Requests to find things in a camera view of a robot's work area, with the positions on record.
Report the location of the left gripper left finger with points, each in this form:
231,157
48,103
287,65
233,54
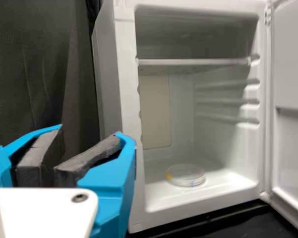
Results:
5,163

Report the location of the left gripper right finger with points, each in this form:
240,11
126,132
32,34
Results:
109,183

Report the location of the incubator door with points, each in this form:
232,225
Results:
290,74

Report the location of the white incubator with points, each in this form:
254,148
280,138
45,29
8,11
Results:
124,74

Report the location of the petri dish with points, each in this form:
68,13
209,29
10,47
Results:
186,174

